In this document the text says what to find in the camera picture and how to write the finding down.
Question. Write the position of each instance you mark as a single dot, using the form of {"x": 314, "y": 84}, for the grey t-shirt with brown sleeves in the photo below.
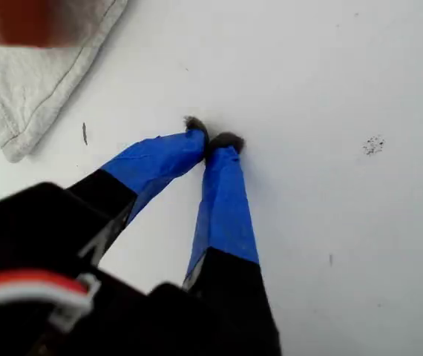
{"x": 18, "y": 92}

